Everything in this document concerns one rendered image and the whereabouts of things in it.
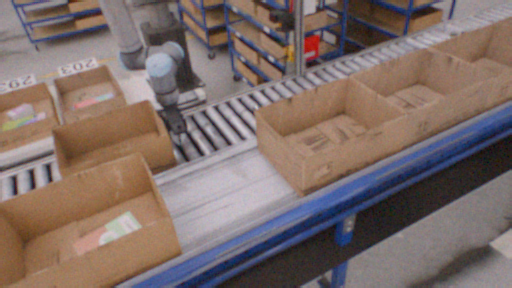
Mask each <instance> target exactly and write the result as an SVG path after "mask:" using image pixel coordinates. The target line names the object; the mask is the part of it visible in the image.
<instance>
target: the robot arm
mask: <svg viewBox="0 0 512 288"><path fill-rule="evenodd" d="M97 1H98V3H99V4H100V8H101V10H102V12H103V13H104V16H105V19H106V21H107V23H108V25H109V28H110V29H111V32H112V33H113V37H114V38H115V41H116V42H117V44H118V61H119V65H121V67H122V69H124V70H126V71H139V70H147V73H148V75H149V78H150V81H151V86H152V89H153V92H154V94H155V95H153V97H155V101H156V102H157V103H158V104H159V105H160V106H161V107H163V109H160V110H159V113H160V115H161V118H162V121H163V124H165V127H166V128H167V132H168V134H169V136H170V138H171V140H173V141H174V142H175V144H178V145H182V144H183V141H184V140H185V137H186V134H187V128H188V126H187V120H186V118H184V119H183V117H184V116H183V114H181V111H180V110H179V108H178V107H177V103H178V100H179V90H178V86H177V83H176V80H175V75H174V74H175V73H176V71H177V70H178V67H179V66H180V64H181V63H182V58H183V51H182V48H181V47H180V46H178V44H177V43H175V42H166V43H164V44H163V45H162V46H143V43H142V40H141V39H140V37H139V35H138V31H137V29H136V27H135V25H134V22H133V18H132V17H131V14H130V13H129V8H128V6H127V4H126V2H125V0H97ZM161 111H163V112H161ZM177 136H179V138H180V140H179V138H178V137H177Z"/></svg>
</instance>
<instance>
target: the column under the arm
mask: <svg viewBox="0 0 512 288"><path fill-rule="evenodd" d="M171 18H172V22H173V23H172V24H171V25H170V26H166V27H163V28H157V29H155V28H152V27H151V26H150V21H149V22H142V23H140V28H141V30H142V37H143V39H144V42H145V46H162V45H163V44H164V43H166V42H175V43H177V44H178V46H180V47H181V48H182V51H183V58H182V63H181V64H180V66H179V67H178V70H177V71H176V73H175V74H174V75H175V80H176V83H177V86H178V90H179V94H183V93H186V92H189V91H191V90H196V89H198V88H201V87H203V86H206V84H205V83H204V82H202V79H201V78H199V77H198V75H197V74H196V73H195V72H194V70H193V69H192V65H191V61H190V53H189V49H188V45H187V41H186V33H185V29H184V26H183V25H182V24H181V22H179V21H178V20H177V18H174V17H173V16H171Z"/></svg>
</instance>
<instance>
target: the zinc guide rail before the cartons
mask: <svg viewBox="0 0 512 288"><path fill-rule="evenodd" d="M256 147H258V145H257V136H255V137H252V138H251V139H248V140H244V141H242V142H241V143H238V144H234V145H232V146H230V147H226V148H224V149H222V150H220V151H216V152H214V153H212V154H210V155H206V156H204V157H202V158H199V159H195V160H194V161H191V162H190V163H185V164H183V165H181V166H179V167H175V168H173V169H171V170H167V171H165V172H163V173H161V174H157V175H155V176H153V178H154V179H155V182H156V184H157V186H158V187H159V186H163V185H165V184H167V183H169V182H173V181H175V180H177V179H179V178H183V177H185V176H187V175H189V174H193V173H195V172H197V171H198V170H202V169H205V168H206V167H209V166H213V165H214V164H217V163H221V162H222V161H225V160H226V159H230V158H233V157H234V156H237V155H241V154H242V153H244V152H246V151H250V150H252V149H254V148H256Z"/></svg>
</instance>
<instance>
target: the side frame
mask: <svg viewBox="0 0 512 288"><path fill-rule="evenodd" d="M504 123H505V124H504ZM503 124H504V125H503ZM511 134H512V106H510V107H507V108H505V109H504V110H502V111H499V112H497V113H496V114H493V115H490V116H488V117H487V118H485V119H482V120H480V121H479V122H477V123H473V124H471V125H470V126H468V127H465V128H463V129H462V130H460V131H457V132H455V133H453V134H451V135H448V136H446V137H445V138H443V139H440V140H438V141H436V142H435V143H431V144H429V145H428V146H426V147H423V148H421V149H419V150H418V151H414V152H412V153H411V154H409V155H406V156H404V157H402V158H401V159H398V160H396V161H394V162H392V163H389V164H387V165H386V166H384V167H381V168H379V169H378V170H376V171H372V172H370V173H369V174H367V175H364V176H362V177H361V178H357V179H356V180H353V181H352V182H349V183H347V184H345V185H344V186H341V187H339V188H337V189H335V190H332V191H330V192H329V193H327V194H324V195H322V196H321V197H318V198H315V199H314V200H312V201H309V202H307V203H306V204H304V205H301V206H299V207H298V208H295V209H292V210H291V211H289V212H286V213H284V214H283V215H281V216H278V217H275V218H274V219H272V220H269V221H267V222H266V223H264V224H261V225H260V226H257V227H256V228H252V229H251V230H249V231H248V232H244V233H243V234H241V235H240V236H236V237H234V238H233V239H231V240H228V241H226V242H225V243H223V244H220V245H217V246H216V247H214V248H211V249H209V250H208V251H206V252H203V253H201V254H200V255H198V256H194V257H193V258H191V259H190V260H186V261H185V262H183V263H182V264H178V265H176V266H174V267H173V268H170V269H168V270H166V271H165V272H163V273H159V274H158V275H156V276H154V277H151V278H149V279H148V280H146V281H143V282H141V283H139V284H137V285H136V286H133V287H131V288H213V287H214V286H216V285H217V284H221V283H222V282H224V281H225V280H229V278H231V277H233V276H236V275H237V274H239V273H240V272H244V271H245V270H247V269H248V268H252V267H253V266H254V265H256V264H259V263H260V262H262V261H264V260H267V259H268V258H270V257H272V256H275V255H276V254H278V253H279V252H282V251H283V250H285V249H287V248H290V247H291V246H293V245H295V244H298V243H299V242H301V241H302V240H305V239H307V238H308V237H310V236H313V235H314V234H316V233H319V232H321V231H322V230H324V229H326V228H328V227H330V226H331V225H334V224H336V223H338V222H339V221H342V220H344V219H346V218H347V217H350V216H351V215H353V214H356V213H358V212H359V211H361V210H364V209H366V208H367V207H369V206H372V205H374V204H375V203H376V202H379V201H381V200H382V199H384V198H387V197H389V196H390V195H392V194H393V195H394V194H395V193H397V192H398V191H401V190H403V189H404V188H406V187H409V186H411V185H412V184H414V183H417V182H419V181H420V180H422V179H424V178H426V177H428V176H429V175H432V174H434V173H436V172H437V171H440V170H442V169H444V168H445V167H449V165H451V164H453V163H456V162H458V161H459V160H461V159H464V158H466V157H467V156H469V155H472V154H474V153H475V152H476V151H479V150H481V149H483V148H484V147H488V146H489V145H491V144H492V143H496V142H497V141H499V140H500V139H503V138H505V137H506V136H508V135H511ZM479 135H480V137H479ZM468 140H469V141H468ZM467 141H468V143H467ZM454 147H455V150H454ZM442 153H443V154H442ZM441 154H442V155H441ZM440 155H441V156H440ZM428 160H429V161H428ZM421 163H422V164H421ZM414 167H415V169H414V170H413V168H414ZM400 174H401V175H400ZM398 175H400V177H398ZM392 178H393V179H392ZM384 182H386V183H385V184H384ZM383 184H384V185H383ZM369 190H370V192H368V191H369ZM353 197H354V200H352V199H353ZM336 205H338V208H336ZM328 209H329V210H328ZM320 213H322V215H321V216H320V217H319V214H320ZM303 221H304V224H302V225H301V223H302V222H303ZM294 226H295V227H294ZM284 231H286V233H285V234H283V232H284ZM265 240H267V243H266V244H264V241H265ZM246 250H248V252H247V253H245V254H244V251H246ZM225 260H227V263H226V264H224V261H225ZM214 266H215V267H214ZM205 271H206V273H205V274H204V275H203V274H202V272H205ZM192 277H193V278H192ZM182 282H184V284H183V285H180V284H181V283H182Z"/></svg>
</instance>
